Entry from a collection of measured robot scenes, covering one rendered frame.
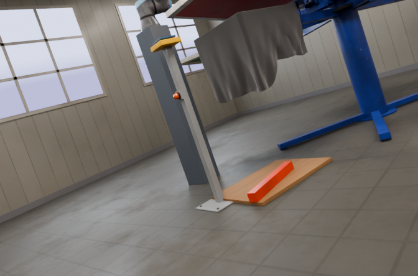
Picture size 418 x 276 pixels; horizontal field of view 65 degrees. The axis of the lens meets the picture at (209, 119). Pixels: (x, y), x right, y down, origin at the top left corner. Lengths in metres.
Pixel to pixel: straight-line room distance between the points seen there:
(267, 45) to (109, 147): 3.75
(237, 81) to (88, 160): 3.50
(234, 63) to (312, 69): 4.35
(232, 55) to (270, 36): 0.23
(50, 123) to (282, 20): 3.67
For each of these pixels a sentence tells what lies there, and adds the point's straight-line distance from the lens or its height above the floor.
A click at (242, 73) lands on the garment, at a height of 0.65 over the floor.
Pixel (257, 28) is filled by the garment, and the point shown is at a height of 0.84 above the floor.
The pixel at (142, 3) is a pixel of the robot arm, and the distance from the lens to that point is 2.59.
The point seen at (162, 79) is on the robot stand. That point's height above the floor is 0.82.
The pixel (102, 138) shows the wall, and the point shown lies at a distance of 5.17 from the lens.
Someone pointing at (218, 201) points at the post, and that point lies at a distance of 1.92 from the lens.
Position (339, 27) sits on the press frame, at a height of 0.77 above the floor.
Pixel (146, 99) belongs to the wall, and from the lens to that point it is 5.71.
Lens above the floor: 0.59
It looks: 4 degrees down
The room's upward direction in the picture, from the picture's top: 19 degrees counter-clockwise
